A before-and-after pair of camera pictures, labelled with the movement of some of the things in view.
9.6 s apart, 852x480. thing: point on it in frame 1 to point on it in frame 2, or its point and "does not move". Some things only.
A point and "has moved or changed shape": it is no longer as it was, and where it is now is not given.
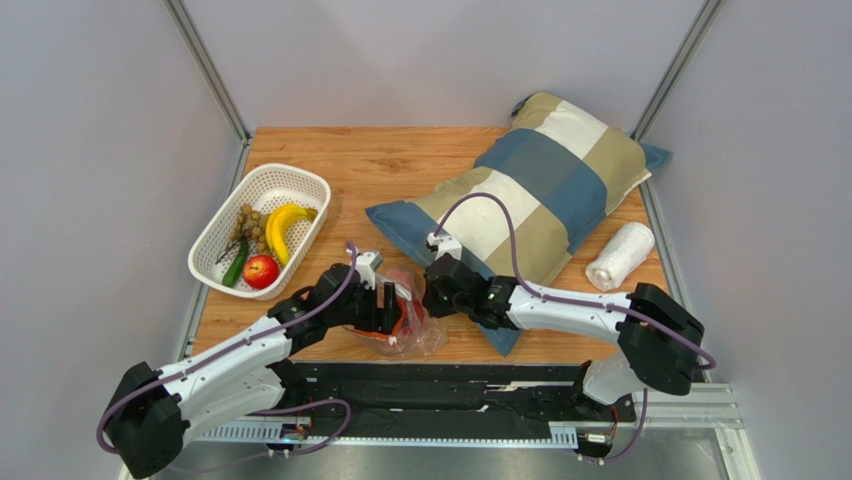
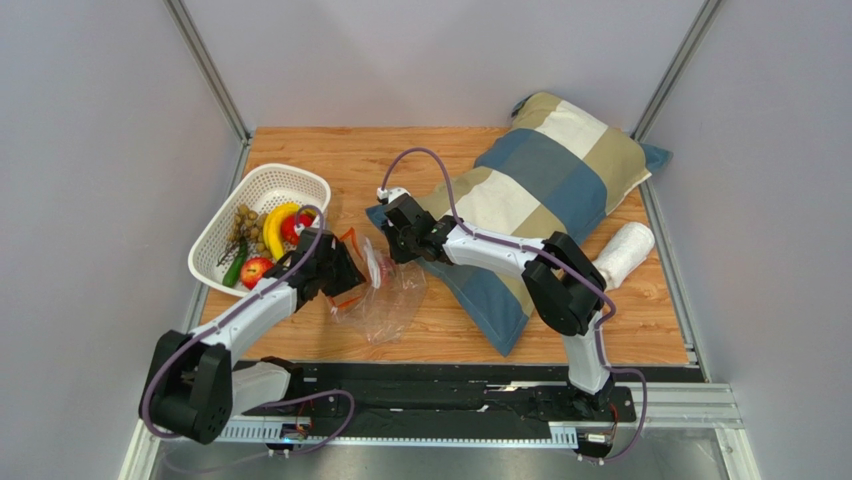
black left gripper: x=386 y=318 to x=350 y=275
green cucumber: x=231 y=272 does not move
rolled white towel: x=625 y=251 does not move
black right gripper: x=435 y=292 to x=398 y=222
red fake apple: x=261 y=272 does not move
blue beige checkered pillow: x=513 y=218 does not move
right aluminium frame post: x=676 y=71 does not move
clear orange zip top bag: x=418 y=334 has moved or changed shape
